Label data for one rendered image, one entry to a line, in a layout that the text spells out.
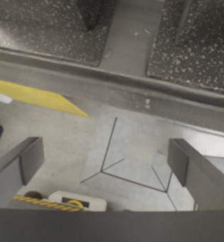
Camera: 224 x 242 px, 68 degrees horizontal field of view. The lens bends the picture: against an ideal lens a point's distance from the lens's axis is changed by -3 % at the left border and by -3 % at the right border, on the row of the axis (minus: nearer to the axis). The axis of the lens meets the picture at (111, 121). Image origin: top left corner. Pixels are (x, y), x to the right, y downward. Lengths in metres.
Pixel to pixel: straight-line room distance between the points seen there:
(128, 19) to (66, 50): 0.11
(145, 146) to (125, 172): 0.17
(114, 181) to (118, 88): 0.53
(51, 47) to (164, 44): 0.18
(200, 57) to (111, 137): 0.69
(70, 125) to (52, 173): 0.28
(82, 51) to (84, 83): 0.27
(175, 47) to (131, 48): 0.07
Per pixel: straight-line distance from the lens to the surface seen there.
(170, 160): 0.17
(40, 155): 0.17
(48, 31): 0.33
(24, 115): 1.12
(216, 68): 0.29
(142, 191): 0.92
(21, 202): 0.74
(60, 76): 0.58
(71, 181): 0.98
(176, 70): 0.27
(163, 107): 0.51
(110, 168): 0.91
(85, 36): 0.30
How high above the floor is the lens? 0.91
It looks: 79 degrees down
